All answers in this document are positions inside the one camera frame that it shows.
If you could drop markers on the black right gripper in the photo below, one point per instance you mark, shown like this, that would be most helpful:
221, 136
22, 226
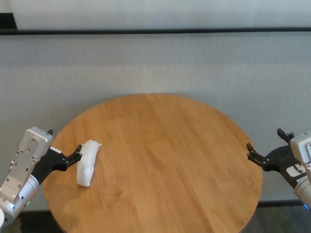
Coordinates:
281, 157

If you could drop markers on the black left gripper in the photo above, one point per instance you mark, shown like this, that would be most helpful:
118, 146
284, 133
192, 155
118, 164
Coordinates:
51, 162

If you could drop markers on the white plastic-wrapped sandbag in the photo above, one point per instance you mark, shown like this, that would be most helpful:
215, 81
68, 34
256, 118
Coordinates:
86, 165

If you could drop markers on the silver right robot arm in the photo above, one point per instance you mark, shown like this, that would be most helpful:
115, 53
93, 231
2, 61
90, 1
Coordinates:
303, 191

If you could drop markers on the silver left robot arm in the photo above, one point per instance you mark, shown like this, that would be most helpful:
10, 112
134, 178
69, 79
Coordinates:
29, 191

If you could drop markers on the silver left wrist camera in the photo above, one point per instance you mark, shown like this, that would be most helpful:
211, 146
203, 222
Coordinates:
29, 150

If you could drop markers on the black wall strip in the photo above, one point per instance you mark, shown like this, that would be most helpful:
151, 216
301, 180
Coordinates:
155, 31

